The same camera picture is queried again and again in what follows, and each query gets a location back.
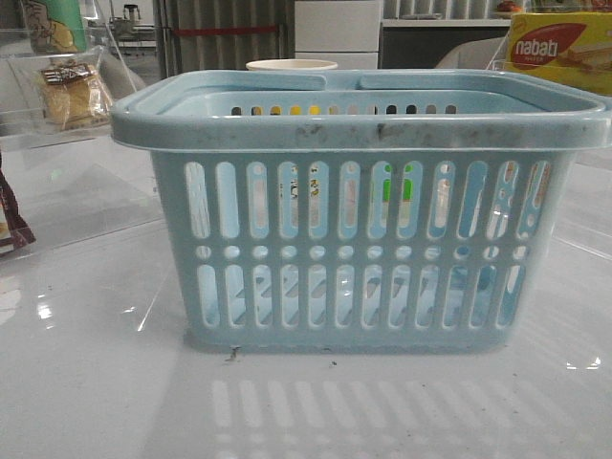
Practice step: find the fruit bowl on sideboard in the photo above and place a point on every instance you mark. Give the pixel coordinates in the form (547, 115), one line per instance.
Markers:
(508, 6)

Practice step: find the dark red snack packet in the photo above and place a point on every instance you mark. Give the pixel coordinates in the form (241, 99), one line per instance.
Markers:
(15, 231)

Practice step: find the yellow Nabati wafer box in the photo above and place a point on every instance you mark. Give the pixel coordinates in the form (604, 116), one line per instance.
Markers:
(570, 48)

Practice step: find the dark grey sideboard cabinet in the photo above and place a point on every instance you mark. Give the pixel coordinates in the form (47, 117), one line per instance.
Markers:
(414, 44)

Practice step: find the grey armchair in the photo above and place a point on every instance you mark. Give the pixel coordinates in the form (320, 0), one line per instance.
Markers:
(478, 54)

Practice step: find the packaged bread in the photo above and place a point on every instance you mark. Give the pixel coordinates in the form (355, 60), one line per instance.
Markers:
(74, 96)

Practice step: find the light blue plastic basket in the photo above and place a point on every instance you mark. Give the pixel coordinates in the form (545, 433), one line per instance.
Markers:
(383, 210)

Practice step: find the white drawer cabinet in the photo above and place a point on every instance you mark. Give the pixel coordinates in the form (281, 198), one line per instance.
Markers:
(346, 32)

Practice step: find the clear acrylic display shelf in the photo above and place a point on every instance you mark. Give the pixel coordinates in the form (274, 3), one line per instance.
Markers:
(63, 180)

